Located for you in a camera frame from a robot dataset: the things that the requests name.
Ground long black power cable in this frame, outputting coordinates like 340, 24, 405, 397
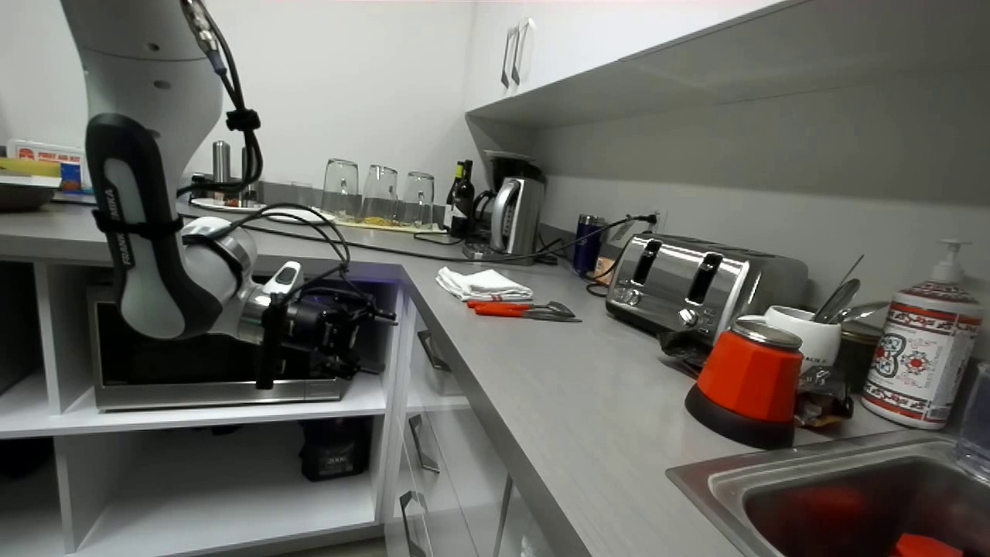
255, 216, 490, 267

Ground red item in sink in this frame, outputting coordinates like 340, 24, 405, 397
888, 529, 969, 557

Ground stainless steel sink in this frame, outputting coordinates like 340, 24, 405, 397
666, 429, 990, 557

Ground white wall cabinet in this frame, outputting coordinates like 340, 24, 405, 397
462, 0, 990, 133

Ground metal utensil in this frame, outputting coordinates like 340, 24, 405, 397
809, 254, 869, 324

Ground upturned clear glass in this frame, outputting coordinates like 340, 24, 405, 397
358, 162, 405, 226
400, 166, 441, 228
319, 154, 365, 220

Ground dark jar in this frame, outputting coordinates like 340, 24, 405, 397
832, 316, 892, 397

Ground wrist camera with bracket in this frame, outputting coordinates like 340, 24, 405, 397
252, 256, 307, 393

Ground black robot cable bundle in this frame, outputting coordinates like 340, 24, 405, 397
177, 0, 351, 283

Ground metal shaker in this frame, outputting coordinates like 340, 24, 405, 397
208, 137, 236, 192
239, 143, 263, 192

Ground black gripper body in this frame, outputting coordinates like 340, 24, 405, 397
278, 283, 394, 382

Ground small black box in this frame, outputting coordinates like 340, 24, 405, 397
298, 418, 377, 482

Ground blue container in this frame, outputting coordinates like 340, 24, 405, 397
568, 212, 612, 280

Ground stainless steel toaster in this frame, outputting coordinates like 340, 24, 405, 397
603, 232, 812, 350

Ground red moka pot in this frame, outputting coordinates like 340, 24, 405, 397
682, 316, 808, 452

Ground stainless steel electric kettle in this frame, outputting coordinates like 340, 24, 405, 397
484, 174, 546, 264

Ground red-handled scissors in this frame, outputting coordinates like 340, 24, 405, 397
464, 296, 584, 324

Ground dark glass bottle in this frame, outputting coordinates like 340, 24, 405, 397
446, 159, 483, 243

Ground white utensil cup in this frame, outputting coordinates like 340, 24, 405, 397
762, 300, 846, 379

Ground folded white cloth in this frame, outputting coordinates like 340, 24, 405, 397
433, 264, 539, 305

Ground white open shelf unit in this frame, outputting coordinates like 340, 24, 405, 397
0, 254, 418, 557

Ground patterned ceramic soap dispenser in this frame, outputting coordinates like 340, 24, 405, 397
858, 235, 985, 432

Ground yellow patterned mat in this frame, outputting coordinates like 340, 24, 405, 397
329, 212, 449, 239

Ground colourful cardboard box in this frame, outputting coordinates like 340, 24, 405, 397
0, 140, 85, 196

